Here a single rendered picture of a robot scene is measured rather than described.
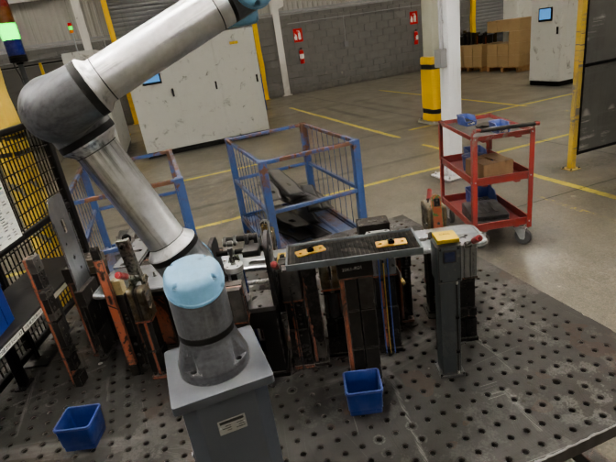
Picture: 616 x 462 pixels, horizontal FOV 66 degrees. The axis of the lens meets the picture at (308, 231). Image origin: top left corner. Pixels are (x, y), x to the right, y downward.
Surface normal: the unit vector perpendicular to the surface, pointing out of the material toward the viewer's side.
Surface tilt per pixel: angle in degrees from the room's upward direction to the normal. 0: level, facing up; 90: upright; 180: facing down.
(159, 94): 90
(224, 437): 90
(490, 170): 90
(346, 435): 0
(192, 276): 7
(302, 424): 0
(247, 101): 90
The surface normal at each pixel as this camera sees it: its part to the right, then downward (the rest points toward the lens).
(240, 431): 0.34, 0.32
